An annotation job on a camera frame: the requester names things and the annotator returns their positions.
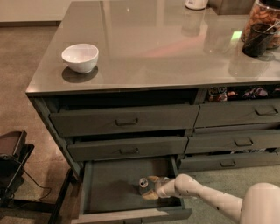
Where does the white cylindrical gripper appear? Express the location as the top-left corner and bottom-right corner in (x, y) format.
(142, 176), (176, 200)

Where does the silver redbull can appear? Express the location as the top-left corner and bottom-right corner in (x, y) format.
(139, 178), (149, 195)

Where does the grey open bottom drawer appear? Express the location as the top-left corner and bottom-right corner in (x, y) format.
(71, 157), (192, 224)

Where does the grey middle left drawer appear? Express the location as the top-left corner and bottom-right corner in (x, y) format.
(67, 136), (188, 162)

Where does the grey bottom right drawer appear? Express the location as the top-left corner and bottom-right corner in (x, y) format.
(178, 152), (280, 172)

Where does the grey top left drawer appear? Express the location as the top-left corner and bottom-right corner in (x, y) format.
(49, 104), (199, 137)

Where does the grey cabinet with counter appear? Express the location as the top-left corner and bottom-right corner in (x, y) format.
(26, 0), (280, 175)

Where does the snack bag in drawer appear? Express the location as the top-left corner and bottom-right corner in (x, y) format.
(208, 87), (228, 102)

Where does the grey middle right drawer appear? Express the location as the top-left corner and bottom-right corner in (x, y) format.
(185, 129), (280, 154)

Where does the grey top right drawer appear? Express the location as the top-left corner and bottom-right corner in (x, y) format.
(195, 99), (280, 128)

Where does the white container on counter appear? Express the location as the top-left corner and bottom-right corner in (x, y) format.
(185, 0), (208, 11)

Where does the dark box on counter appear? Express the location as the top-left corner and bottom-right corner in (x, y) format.
(208, 0), (255, 15)

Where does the white ceramic bowl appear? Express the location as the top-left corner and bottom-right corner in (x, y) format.
(61, 44), (99, 74)

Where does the glass jar of snacks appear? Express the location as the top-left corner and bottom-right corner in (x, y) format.
(241, 0), (280, 49)

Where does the black cable on floor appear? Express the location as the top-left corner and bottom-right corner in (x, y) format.
(5, 169), (53, 209)

